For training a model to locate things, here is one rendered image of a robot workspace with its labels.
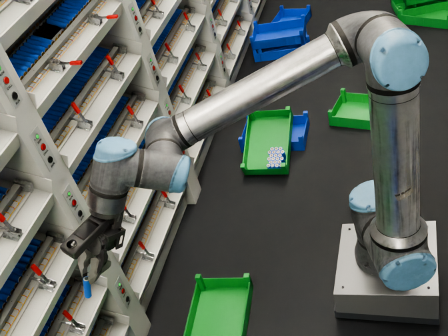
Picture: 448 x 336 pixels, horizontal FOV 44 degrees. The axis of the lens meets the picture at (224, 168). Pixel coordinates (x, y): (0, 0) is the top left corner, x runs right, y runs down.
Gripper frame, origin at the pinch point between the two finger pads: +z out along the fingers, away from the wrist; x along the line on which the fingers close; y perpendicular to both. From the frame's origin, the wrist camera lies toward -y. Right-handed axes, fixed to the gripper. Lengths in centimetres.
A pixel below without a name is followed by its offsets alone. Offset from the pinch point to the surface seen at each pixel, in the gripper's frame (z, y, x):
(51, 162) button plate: -20.0, 5.7, 23.9
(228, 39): -27, 181, 89
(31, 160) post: -21.6, -0.2, 24.5
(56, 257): 7.5, 7.0, 18.3
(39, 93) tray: -35.0, 8.1, 34.2
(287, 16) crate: -41, 246, 90
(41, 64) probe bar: -40, 13, 41
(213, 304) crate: 36, 62, -6
